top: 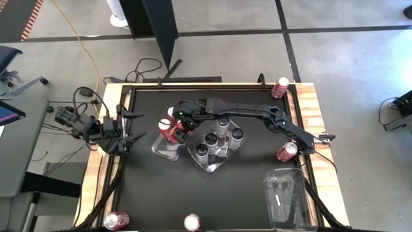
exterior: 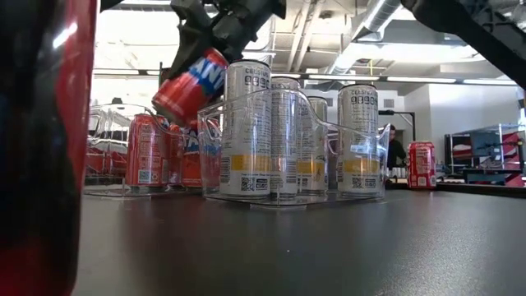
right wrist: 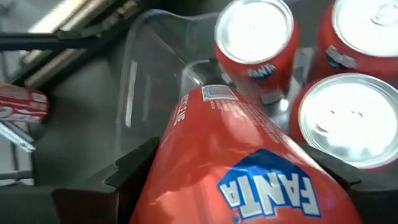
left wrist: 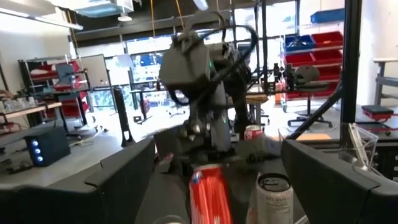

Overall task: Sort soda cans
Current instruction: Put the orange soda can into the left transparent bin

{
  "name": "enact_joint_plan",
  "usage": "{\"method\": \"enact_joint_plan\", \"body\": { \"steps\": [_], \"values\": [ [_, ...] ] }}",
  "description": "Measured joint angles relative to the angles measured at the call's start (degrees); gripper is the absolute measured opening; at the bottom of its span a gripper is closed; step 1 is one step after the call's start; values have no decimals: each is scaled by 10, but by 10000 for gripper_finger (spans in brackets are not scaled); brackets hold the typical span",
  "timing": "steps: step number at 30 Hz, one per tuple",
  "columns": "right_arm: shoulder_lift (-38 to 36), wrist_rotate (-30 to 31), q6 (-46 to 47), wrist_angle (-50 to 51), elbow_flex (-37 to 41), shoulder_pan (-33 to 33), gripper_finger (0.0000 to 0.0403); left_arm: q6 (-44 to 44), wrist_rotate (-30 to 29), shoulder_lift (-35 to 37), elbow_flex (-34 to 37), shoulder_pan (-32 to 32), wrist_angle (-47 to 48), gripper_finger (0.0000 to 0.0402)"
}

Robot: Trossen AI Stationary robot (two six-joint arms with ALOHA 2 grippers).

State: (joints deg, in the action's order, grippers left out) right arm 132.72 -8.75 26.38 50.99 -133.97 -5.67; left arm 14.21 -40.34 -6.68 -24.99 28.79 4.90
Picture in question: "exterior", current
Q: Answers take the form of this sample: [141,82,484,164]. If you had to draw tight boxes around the long ceiling light strip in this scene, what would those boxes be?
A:
[270,72,517,86]

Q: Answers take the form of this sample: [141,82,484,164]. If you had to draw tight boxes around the clear plastic storage bin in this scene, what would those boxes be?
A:
[196,88,391,210]
[84,102,203,201]

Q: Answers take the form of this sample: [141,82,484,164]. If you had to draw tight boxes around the dark computer monitor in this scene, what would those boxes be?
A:
[469,130,501,158]

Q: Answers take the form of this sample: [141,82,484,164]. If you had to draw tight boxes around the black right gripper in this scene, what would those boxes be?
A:
[164,0,287,80]

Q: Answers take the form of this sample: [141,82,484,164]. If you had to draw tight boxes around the metal frame rack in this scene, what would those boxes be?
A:
[445,123,526,186]

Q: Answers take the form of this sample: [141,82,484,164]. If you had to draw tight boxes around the silver ventilation duct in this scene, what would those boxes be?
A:
[328,0,406,75]

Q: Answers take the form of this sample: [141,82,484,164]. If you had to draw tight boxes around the person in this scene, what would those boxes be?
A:
[385,123,408,170]

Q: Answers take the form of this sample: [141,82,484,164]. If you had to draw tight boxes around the white Celsius energy drink can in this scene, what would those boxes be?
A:
[298,96,330,193]
[219,60,273,198]
[270,76,303,197]
[336,84,380,195]

